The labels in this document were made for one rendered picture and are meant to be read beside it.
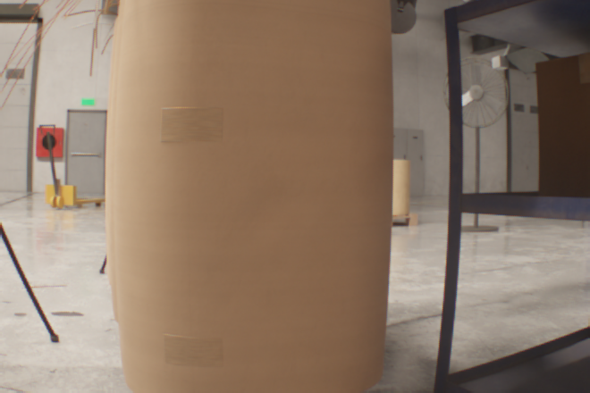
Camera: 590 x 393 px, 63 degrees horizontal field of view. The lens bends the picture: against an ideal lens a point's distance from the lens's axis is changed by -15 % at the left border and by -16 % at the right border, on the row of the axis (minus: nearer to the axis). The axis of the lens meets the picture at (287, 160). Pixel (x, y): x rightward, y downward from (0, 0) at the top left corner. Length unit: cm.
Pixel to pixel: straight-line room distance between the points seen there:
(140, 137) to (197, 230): 16
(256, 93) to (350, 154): 17
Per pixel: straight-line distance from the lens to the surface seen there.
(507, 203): 97
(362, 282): 88
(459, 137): 106
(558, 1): 97
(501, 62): 280
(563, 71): 115
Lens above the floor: 57
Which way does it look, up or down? 2 degrees up
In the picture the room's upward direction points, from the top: 1 degrees clockwise
